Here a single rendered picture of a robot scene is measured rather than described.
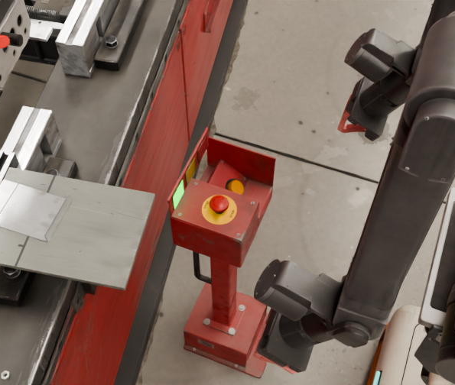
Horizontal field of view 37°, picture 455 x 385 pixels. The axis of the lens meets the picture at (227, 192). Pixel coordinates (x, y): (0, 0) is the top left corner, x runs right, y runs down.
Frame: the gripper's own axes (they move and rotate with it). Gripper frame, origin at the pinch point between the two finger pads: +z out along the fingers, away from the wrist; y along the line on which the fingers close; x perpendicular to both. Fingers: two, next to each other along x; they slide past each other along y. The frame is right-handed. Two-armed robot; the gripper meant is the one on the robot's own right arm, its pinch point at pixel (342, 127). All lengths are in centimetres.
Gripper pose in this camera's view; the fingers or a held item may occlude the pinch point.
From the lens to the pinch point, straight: 124.1
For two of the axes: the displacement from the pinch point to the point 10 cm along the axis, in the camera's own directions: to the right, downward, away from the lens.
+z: -4.2, 3.6, 8.3
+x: 8.3, 5.1, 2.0
